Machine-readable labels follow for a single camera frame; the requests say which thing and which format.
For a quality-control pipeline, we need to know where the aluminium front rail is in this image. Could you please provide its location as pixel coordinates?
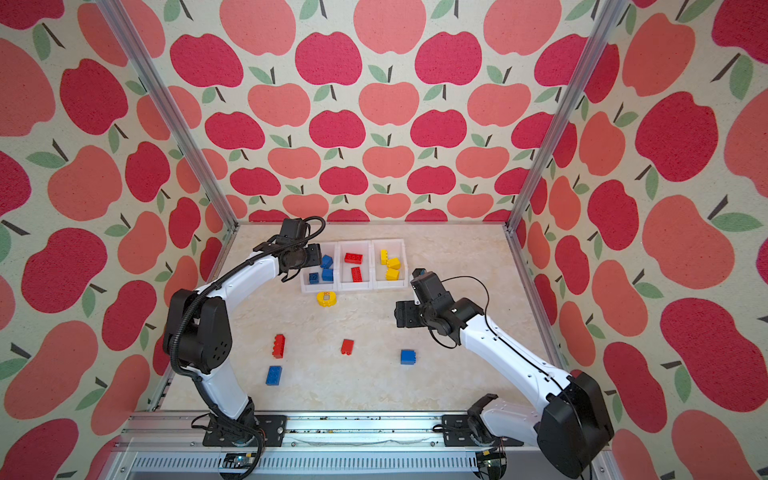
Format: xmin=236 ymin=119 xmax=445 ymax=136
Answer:
xmin=95 ymin=411 xmax=563 ymax=479

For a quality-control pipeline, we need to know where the circuit board on rail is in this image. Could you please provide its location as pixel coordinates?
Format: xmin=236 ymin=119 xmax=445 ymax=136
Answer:
xmin=221 ymin=453 xmax=255 ymax=469

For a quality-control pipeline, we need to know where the right aluminium frame post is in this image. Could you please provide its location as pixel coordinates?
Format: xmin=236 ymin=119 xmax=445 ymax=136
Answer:
xmin=504 ymin=1 xmax=629 ymax=238

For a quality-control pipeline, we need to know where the white bin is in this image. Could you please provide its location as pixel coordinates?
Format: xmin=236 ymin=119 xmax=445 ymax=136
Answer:
xmin=299 ymin=242 xmax=341 ymax=294
xmin=338 ymin=240 xmax=374 ymax=292
xmin=372 ymin=239 xmax=408 ymax=290

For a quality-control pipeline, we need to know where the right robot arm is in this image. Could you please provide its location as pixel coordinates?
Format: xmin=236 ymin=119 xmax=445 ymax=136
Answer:
xmin=394 ymin=268 xmax=615 ymax=479

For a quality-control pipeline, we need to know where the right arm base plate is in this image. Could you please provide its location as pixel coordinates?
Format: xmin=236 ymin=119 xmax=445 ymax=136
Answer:
xmin=432 ymin=414 xmax=524 ymax=447

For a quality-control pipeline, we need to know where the blue long lego bottom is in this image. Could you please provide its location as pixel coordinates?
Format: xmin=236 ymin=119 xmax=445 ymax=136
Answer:
xmin=265 ymin=365 xmax=283 ymax=386

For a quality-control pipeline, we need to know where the red long lego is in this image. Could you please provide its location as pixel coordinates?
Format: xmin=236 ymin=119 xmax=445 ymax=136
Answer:
xmin=344 ymin=252 xmax=363 ymax=265
xmin=272 ymin=334 xmax=286 ymax=359

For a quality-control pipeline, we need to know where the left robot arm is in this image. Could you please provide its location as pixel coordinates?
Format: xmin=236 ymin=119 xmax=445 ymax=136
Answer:
xmin=162 ymin=216 xmax=326 ymax=445

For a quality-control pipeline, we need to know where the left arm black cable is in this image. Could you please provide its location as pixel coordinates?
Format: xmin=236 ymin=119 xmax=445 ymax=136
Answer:
xmin=167 ymin=215 xmax=328 ymax=480

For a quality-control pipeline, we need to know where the aluminium frame post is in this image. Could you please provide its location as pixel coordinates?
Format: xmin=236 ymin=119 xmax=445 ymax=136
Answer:
xmin=96 ymin=0 xmax=239 ymax=233
xmin=504 ymin=1 xmax=629 ymax=238

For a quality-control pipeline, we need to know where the left aluminium frame post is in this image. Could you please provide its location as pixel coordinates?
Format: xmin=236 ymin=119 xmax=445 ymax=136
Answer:
xmin=96 ymin=0 xmax=239 ymax=233

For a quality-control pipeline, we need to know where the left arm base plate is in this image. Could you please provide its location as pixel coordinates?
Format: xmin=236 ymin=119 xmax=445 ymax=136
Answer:
xmin=202 ymin=415 xmax=287 ymax=449

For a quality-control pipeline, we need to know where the red small lego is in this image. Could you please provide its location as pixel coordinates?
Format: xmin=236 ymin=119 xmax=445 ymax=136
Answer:
xmin=340 ymin=339 xmax=354 ymax=356

